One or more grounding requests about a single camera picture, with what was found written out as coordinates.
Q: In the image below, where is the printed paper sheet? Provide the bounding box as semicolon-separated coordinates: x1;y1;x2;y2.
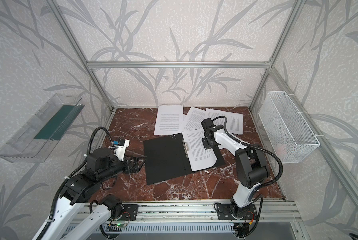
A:
182;129;217;172
181;107;206;132

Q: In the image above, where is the beige black ring binder folder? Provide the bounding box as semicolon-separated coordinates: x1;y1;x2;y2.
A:
144;133;225;185

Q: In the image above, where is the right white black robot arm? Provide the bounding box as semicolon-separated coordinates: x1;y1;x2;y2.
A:
201;116;283;217

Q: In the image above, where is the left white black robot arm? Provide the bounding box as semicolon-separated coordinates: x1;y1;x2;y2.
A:
34;148;146;240

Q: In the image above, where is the right back printed sheet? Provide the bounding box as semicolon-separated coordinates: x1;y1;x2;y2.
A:
205;109;243;135

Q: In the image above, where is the centre back printed sheet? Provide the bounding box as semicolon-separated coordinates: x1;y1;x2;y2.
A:
154;105;183;136

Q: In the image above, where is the green circuit board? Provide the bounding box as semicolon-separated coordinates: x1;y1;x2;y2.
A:
107;223;128;232

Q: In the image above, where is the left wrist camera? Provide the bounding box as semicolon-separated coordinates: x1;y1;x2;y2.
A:
111;139;130;162

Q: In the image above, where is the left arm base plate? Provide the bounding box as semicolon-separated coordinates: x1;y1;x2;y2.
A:
110;204;139;221

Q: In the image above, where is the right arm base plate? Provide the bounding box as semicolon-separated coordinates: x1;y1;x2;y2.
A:
213;203;257;222

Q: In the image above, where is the white wire mesh basket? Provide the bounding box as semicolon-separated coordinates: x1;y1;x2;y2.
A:
259;91;320;164

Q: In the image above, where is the left black corrugated cable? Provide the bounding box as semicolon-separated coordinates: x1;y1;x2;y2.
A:
34;126;114;240

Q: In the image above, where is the aluminium front rail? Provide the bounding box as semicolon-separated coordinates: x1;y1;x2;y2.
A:
48;200;302;224

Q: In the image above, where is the aluminium cage frame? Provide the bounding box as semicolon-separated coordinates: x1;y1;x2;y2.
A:
46;1;358;208

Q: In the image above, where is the clear acrylic wall tray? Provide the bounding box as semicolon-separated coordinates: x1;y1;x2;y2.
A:
0;94;85;163

